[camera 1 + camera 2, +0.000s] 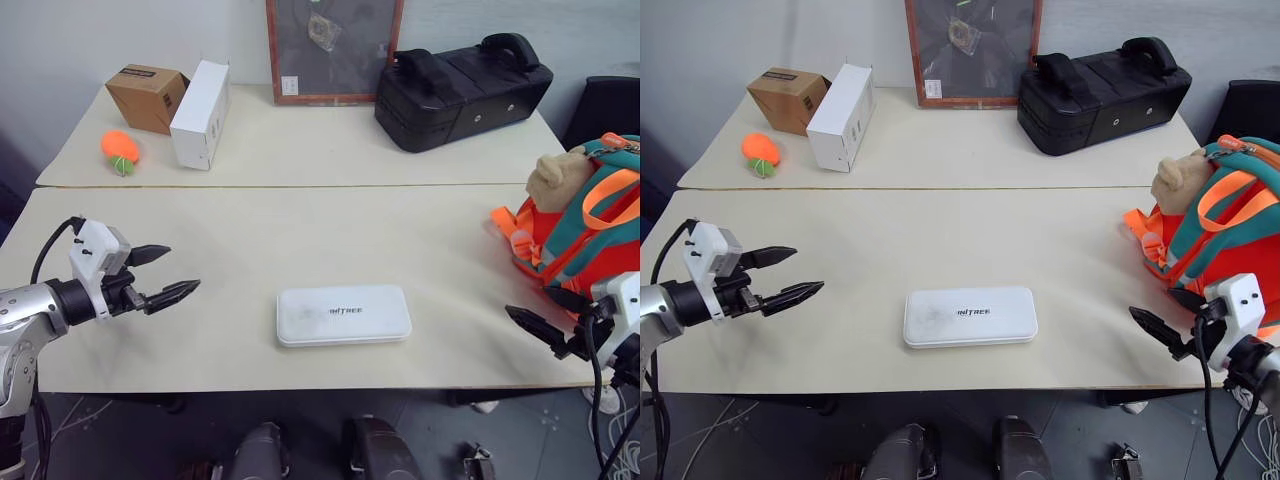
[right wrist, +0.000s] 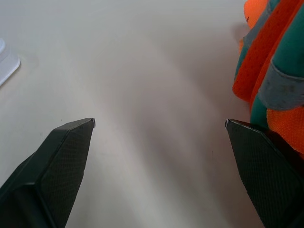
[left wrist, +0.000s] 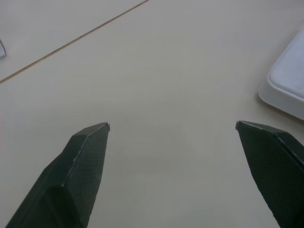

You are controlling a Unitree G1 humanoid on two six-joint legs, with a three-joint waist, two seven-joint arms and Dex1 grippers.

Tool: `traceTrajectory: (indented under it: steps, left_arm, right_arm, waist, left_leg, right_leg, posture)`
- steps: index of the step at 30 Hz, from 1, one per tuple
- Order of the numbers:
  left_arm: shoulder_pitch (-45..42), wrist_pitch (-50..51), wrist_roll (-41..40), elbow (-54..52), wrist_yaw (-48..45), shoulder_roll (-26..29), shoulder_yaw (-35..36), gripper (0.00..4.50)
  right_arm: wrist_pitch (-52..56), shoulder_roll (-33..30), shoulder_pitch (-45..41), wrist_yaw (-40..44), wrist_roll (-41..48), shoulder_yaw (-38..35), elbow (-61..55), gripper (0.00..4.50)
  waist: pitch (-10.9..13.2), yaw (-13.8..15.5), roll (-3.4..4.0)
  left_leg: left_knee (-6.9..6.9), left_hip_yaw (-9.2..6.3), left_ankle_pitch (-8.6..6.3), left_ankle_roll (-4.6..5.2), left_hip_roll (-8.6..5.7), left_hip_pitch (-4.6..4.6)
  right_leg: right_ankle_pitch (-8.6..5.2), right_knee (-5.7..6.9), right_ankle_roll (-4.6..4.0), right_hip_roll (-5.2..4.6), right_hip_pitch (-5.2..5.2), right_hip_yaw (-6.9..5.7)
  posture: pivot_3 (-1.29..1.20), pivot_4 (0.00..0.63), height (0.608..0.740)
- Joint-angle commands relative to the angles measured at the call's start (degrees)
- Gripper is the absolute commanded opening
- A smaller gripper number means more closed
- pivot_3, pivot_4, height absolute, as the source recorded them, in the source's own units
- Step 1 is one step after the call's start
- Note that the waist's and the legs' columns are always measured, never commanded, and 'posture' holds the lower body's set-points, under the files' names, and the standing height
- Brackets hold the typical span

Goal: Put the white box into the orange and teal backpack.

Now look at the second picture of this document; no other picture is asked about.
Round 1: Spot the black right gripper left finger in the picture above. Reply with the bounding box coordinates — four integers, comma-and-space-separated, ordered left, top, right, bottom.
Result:
0, 117, 96, 228

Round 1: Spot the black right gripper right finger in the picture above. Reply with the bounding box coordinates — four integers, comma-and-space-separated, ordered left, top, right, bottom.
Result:
224, 119, 304, 228

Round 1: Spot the orange teal fabric bag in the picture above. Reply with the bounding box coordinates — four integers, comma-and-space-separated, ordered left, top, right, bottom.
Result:
232, 0, 304, 154

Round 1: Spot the translucent white plastic object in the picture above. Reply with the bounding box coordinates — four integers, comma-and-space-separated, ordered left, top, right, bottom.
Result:
0, 38, 21, 86

